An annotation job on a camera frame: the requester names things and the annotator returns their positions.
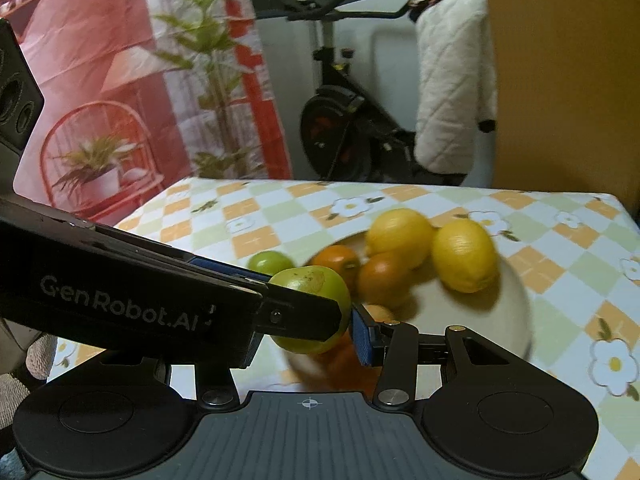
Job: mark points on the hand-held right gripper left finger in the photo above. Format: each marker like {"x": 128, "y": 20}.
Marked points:
{"x": 215, "y": 385}

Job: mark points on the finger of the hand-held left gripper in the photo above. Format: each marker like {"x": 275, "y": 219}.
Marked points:
{"x": 230, "y": 271}
{"x": 300, "y": 316}

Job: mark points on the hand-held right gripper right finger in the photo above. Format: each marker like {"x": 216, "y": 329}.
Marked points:
{"x": 362, "y": 341}

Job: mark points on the bright orange tangerine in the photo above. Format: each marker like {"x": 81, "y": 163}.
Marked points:
{"x": 340, "y": 360}

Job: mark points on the small brown longan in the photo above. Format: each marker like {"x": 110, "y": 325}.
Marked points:
{"x": 381, "y": 313}

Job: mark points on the greenish brown orange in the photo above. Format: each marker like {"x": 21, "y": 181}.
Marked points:
{"x": 336, "y": 262}
{"x": 384, "y": 277}

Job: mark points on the small yellow lemon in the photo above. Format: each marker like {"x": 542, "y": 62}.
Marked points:
{"x": 400, "y": 232}

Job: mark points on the large yellow lemon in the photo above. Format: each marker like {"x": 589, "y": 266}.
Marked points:
{"x": 465, "y": 255}

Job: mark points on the beige round plate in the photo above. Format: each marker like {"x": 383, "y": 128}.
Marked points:
{"x": 500, "y": 305}

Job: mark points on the black exercise bike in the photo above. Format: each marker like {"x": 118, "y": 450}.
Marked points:
{"x": 330, "y": 125}

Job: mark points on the checked floral tablecloth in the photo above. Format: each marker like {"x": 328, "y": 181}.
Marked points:
{"x": 550, "y": 270}

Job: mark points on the printed backdrop cloth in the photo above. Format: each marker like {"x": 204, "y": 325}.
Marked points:
{"x": 100, "y": 35}

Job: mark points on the white quilted jacket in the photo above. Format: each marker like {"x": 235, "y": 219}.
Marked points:
{"x": 450, "y": 85}

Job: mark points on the wooden board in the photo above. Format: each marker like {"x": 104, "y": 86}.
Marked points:
{"x": 560, "y": 85}

